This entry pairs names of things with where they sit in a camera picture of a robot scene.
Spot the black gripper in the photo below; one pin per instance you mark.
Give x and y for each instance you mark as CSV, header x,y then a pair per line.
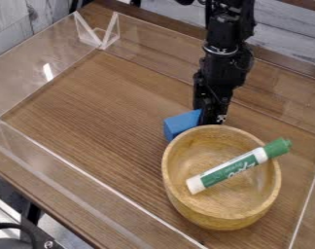
x,y
223,73

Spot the blue foam block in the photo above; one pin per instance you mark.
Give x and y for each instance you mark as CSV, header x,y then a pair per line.
x,y
175,125

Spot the light wooden bowl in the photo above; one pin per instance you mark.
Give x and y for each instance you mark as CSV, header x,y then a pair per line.
x,y
222,183

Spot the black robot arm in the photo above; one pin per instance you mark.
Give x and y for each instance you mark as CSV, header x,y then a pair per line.
x,y
230,23

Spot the green and white marker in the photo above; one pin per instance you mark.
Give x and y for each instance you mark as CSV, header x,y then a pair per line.
x,y
238,165

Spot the clear acrylic tray wall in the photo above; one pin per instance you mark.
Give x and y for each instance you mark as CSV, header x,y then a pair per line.
x,y
88,88

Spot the black metal bracket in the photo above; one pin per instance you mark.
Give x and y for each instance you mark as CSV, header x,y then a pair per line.
x,y
45,240

